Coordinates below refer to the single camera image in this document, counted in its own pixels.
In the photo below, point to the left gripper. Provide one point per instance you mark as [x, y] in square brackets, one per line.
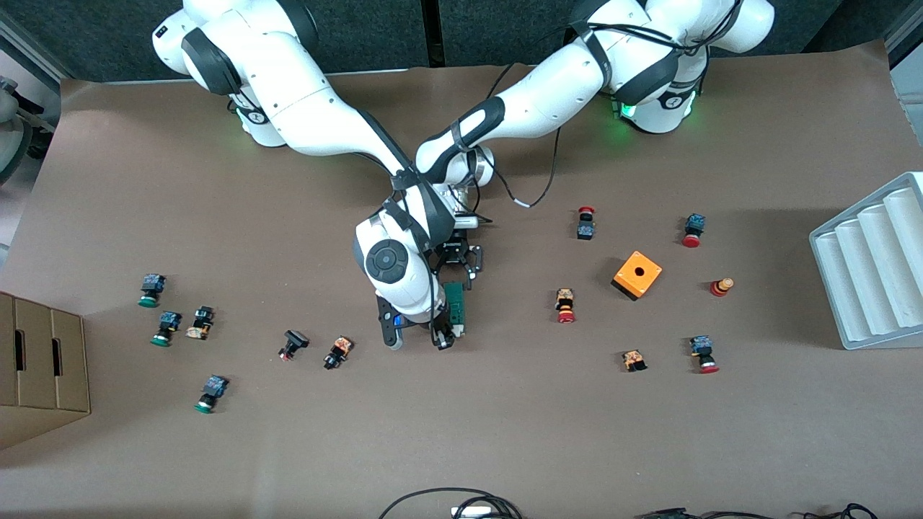
[456, 255]

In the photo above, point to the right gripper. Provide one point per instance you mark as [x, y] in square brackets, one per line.
[443, 334]

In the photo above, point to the green load switch white lever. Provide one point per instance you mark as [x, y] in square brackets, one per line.
[458, 306]

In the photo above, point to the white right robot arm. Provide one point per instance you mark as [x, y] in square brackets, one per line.
[310, 101]

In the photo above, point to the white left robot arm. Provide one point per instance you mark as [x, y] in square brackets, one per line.
[548, 79]

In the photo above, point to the red emergency stop orange block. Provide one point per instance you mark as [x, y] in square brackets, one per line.
[564, 297]

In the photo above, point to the small red button blue block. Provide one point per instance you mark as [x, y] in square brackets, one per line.
[585, 230]

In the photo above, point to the black indicator lamp red terminals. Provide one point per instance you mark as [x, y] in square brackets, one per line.
[296, 338]

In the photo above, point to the white plug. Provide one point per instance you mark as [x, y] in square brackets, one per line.
[472, 512]

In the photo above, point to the orange box with round hole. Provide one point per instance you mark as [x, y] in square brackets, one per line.
[645, 267]

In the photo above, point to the orange contact block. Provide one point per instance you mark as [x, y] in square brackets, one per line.
[634, 358]

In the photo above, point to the green mushroom button blue block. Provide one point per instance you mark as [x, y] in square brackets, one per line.
[215, 386]
[170, 319]
[153, 282]

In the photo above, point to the red mushroom button blue block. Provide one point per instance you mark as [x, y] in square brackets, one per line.
[701, 344]
[695, 222]

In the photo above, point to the red yellow emergency stop head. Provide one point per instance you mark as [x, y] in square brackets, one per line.
[719, 288]

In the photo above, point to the brown cardboard box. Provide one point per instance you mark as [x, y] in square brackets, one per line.
[36, 360]

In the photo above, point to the grey ribbed plastic tray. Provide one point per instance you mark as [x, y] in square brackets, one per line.
[872, 274]

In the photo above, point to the grey black background equipment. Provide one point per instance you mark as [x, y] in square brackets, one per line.
[9, 108]

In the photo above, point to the black selector switch orange block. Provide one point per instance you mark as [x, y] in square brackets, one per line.
[340, 348]
[202, 317]

